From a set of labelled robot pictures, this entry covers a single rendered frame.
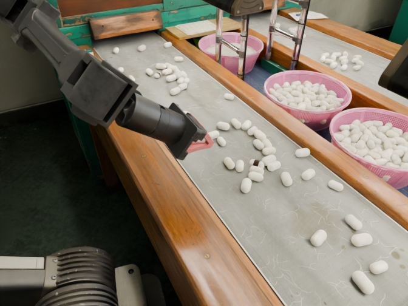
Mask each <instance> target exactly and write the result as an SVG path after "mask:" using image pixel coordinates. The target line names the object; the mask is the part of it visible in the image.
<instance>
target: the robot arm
mask: <svg viewBox="0 0 408 306"><path fill-rule="evenodd" d="M60 14H61V12H60V11H59V10H57V9H56V8H55V7H53V6H52V5H51V4H49V3H48V2H47V1H45V0H35V1H33V0H0V20H1V21H2V22H4V23H5V24H6V25H7V26H9V27H10V28H11V29H12V30H13V31H14V33H13V35H12V36H11V38H12V40H13V41H14V42H15V44H17V45H18V46H20V47H22V48H23V49H25V50H26V51H28V52H30V53H32V54H34V53H35V52H36V50H37V48H38V49H39V50H40V51H41V53H42V54H43V55H44V56H45V57H46V58H47V59H48V61H49V62H50V63H51V65H52V66H53V67H54V68H55V69H56V71H57V73H58V77H59V81H60V83H61V85H62V88H61V89H60V90H61V91H62V93H63V94H64V95H65V96H66V98H67V99H68V100H69V101H70V102H71V103H72V105H71V108H70V111H71V113H73V114H74V115H75V116H76V117H78V118H79V119H81V120H83V121H85V122H87V123H89V124H91V125H93V126H96V125H97V124H100V125H102V126H104V127H105V128H107V129H108V128H109V126H110V125H111V124H112V122H113V121H114V120H115V122H116V124H117V125H118V126H121V127H123V128H126V129H129V130H132V131H134V132H138V133H139V134H143V135H145V136H148V137H151V138H154V139H156V140H159V141H162V142H164V143H165V144H166V146H167V147H168V148H169V150H170V151H171V152H172V154H173V155H174V157H175V158H176V159H179V160H184V159H185V157H186V156H187V155H188V154H189V153H192V152H194V151H198V150H201V149H208V148H211V147H212V145H213V144H214V141H213V140H212V138H211V137H210V136H209V134H208V133H207V130H206V129H205V128H204V126H203V125H202V124H201V122H199V120H197V119H196V117H195V116H193V114H190V113H189V112H188V113H184V112H183V111H182V109H181V108H180V107H179V105H178V104H176V103H171V105H170V106H169V108H167V107H164V106H162V105H160V104H158V103H156V102H154V101H152V100H149V99H147V98H145V97H143V96H142V94H141V93H140V92H139V91H138V90H137V87H138V86H139V85H138V84H137V83H136V82H135V81H133V80H132V79H131V78H130V77H129V76H127V75H125V74H124V73H123V72H121V71H120V70H118V69H117V68H116V67H114V66H113V65H111V64H110V63H109V62H107V61H106V60H105V59H103V60H102V61H100V60H99V59H98V58H97V57H95V56H93V55H92V54H90V53H89V52H87V51H85V50H82V49H80V48H79V47H78V46H77V45H75V44H74V43H73V42H72V41H71V40H70V39H69V38H68V37H67V36H66V35H64V34H63V33H62V32H61V31H60V30H59V28H58V24H57V23H56V20H57V19H58V17H59V16H60ZM204 138H205V140H206V141H205V142H201V141H202V140H203V139H204ZM197 140H200V141H197Z"/></svg>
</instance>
